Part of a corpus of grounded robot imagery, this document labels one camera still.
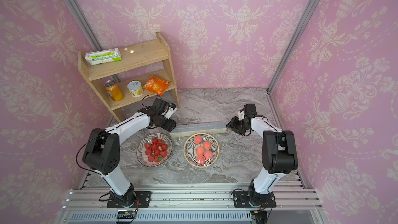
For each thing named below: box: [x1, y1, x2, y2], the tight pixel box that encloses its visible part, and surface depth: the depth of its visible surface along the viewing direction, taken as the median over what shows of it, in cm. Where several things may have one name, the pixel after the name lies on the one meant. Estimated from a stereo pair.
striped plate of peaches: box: [183, 132, 220, 169], surface depth 89 cm
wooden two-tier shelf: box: [77, 31, 180, 122], surface depth 83 cm
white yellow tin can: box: [126, 80, 144, 98], surface depth 89 cm
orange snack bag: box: [142, 75, 172, 97], surface depth 90 cm
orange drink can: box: [104, 79, 125, 102], surface depth 82 cm
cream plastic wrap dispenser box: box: [169, 121, 227, 138], surface depth 94 cm
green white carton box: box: [84, 47, 122, 66], surface depth 73 cm
